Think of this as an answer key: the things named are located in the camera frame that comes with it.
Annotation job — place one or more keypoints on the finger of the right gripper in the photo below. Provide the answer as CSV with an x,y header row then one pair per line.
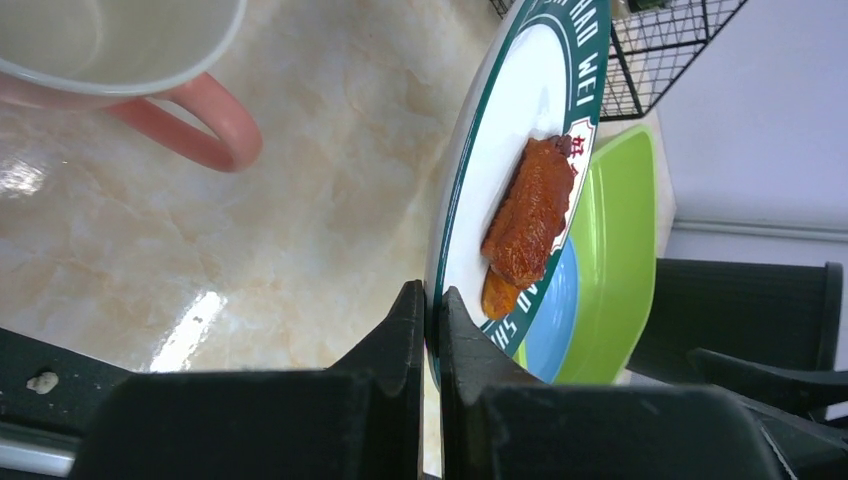
x,y
793,391

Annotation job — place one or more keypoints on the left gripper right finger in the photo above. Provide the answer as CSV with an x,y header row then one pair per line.
x,y
500,422

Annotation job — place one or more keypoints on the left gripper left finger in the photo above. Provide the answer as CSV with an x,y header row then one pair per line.
x,y
360,418

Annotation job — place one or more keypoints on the blue plate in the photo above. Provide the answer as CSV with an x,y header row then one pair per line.
x,y
550,334

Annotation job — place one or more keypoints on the green plastic basin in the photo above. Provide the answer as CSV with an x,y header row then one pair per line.
x,y
614,232

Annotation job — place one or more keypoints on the green-rimmed white plate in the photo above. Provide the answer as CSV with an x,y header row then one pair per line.
x,y
481,159

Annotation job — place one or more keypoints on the black trash bin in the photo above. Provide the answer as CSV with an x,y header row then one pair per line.
x,y
786,316

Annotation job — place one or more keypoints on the food on white plate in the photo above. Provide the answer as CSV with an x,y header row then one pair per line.
x,y
531,215

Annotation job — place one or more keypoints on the pink mug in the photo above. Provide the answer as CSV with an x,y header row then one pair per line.
x,y
143,62

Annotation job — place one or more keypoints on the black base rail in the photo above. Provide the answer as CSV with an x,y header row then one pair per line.
x,y
49,395

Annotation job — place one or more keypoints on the black wire rack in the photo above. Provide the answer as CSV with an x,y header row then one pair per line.
x,y
662,53

